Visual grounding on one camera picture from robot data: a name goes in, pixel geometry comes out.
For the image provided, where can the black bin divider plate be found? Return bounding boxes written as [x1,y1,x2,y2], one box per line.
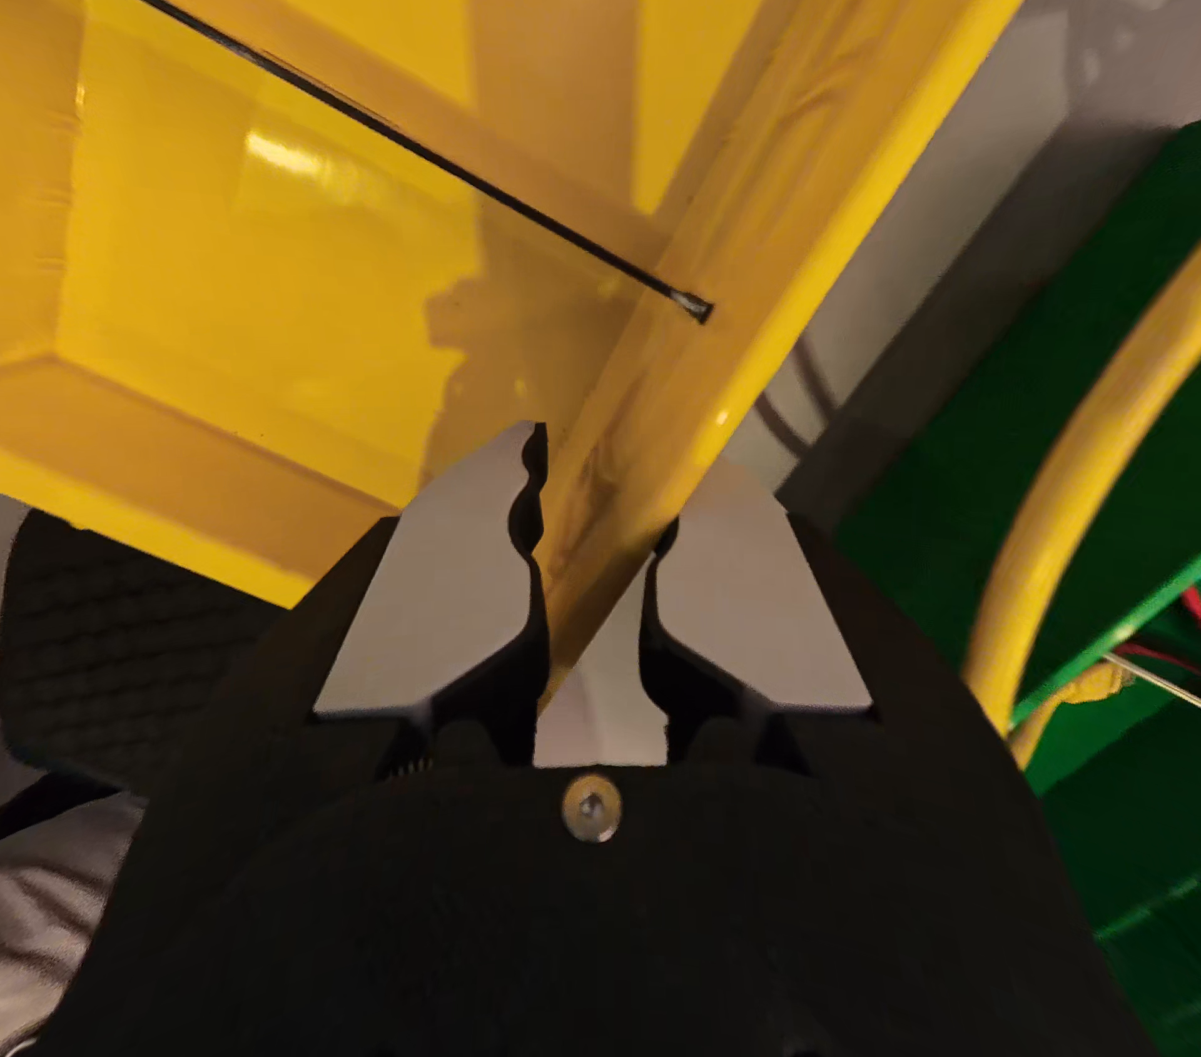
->
[0,0,716,326]

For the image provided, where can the red ethernet cable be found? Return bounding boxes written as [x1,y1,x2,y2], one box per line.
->
[1114,585,1201,675]

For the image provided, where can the green plastic bin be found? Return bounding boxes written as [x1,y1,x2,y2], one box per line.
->
[834,122,1201,1057]

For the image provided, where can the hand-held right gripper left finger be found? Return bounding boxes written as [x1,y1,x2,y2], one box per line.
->
[311,419,553,715]

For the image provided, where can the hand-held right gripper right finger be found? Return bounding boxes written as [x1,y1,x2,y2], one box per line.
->
[640,460,875,713]

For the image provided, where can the yellow plastic bin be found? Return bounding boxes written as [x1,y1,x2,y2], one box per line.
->
[0,0,1122,693]

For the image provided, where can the black mesh wrist pad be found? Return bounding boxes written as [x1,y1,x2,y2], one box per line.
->
[0,508,311,838]

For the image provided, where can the yellow ethernet cable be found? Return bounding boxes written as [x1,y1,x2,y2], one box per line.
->
[960,245,1201,772]

